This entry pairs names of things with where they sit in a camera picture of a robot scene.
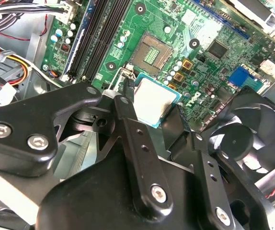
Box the silver CPU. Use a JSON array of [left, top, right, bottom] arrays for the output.
[[132, 73, 183, 129]]

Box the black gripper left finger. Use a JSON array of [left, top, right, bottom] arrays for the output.
[[0, 78, 174, 220]]

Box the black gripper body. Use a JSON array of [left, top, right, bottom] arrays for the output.
[[35, 152, 215, 230]]

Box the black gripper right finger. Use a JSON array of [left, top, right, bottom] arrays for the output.
[[162, 104, 275, 230]]

